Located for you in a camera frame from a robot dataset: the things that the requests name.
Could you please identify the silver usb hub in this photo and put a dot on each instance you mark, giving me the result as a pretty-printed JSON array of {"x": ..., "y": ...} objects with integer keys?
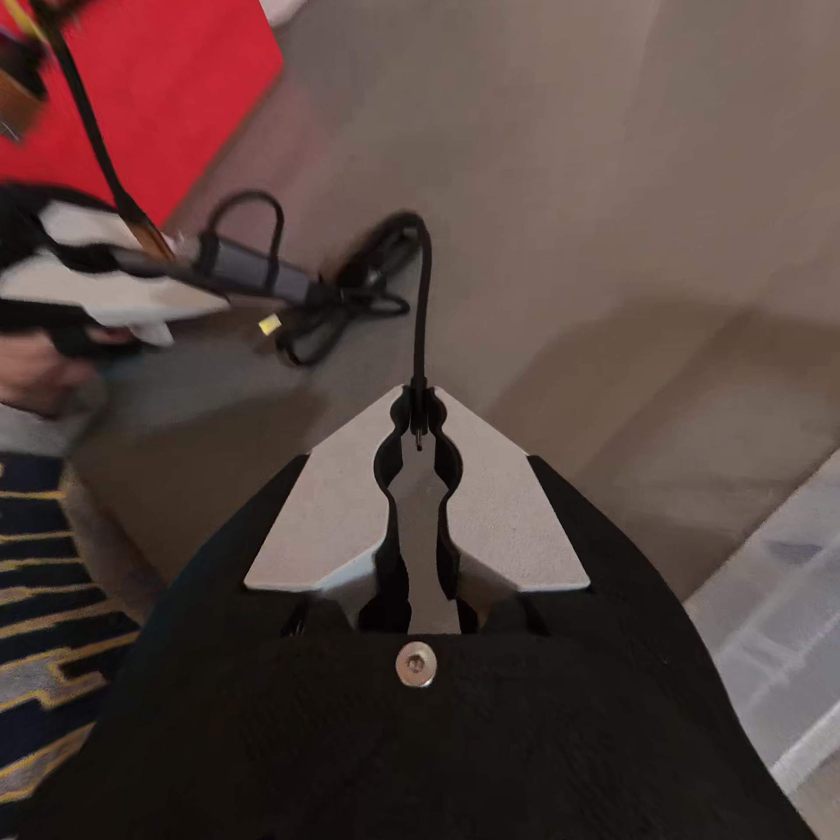
[{"x": 256, "y": 269}]

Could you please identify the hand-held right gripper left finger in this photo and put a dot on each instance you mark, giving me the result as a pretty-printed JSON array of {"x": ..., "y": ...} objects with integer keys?
[{"x": 328, "y": 525}]

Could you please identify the person's left hand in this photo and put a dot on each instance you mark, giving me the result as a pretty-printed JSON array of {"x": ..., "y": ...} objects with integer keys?
[{"x": 39, "y": 380}]

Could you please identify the grey navy printed sweatshirt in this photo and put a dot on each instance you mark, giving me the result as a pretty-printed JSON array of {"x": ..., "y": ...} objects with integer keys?
[{"x": 39, "y": 558}]

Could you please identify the red plastic bin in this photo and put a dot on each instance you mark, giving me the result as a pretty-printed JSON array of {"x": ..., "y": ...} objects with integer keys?
[{"x": 184, "y": 79}]

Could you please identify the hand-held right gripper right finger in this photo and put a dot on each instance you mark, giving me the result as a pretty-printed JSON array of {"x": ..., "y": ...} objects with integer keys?
[{"x": 512, "y": 525}]

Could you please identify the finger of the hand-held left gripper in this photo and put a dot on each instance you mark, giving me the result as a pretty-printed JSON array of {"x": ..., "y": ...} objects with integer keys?
[
  {"x": 85, "y": 226},
  {"x": 98, "y": 289}
]

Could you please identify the clear plastic bin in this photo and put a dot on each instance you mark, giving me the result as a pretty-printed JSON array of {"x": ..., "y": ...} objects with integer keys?
[{"x": 787, "y": 590}]

